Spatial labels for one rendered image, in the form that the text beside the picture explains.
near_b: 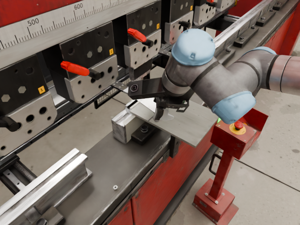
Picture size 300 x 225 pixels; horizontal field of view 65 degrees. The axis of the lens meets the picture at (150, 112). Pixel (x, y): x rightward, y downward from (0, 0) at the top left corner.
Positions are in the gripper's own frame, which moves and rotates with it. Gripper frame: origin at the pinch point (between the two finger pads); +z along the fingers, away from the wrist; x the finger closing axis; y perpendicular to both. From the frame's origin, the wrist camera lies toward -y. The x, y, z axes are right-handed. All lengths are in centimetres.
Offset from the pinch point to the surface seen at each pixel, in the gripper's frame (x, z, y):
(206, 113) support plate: 1.7, 3.3, 19.0
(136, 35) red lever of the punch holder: 10.8, -21.7, -8.3
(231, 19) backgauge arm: 108, 66, 69
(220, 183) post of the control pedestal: -15, 67, 51
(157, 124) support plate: -3.8, 3.4, 1.8
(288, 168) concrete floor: 1, 99, 122
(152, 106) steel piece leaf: 4.5, 7.6, 0.6
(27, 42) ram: -2.3, -32.3, -28.0
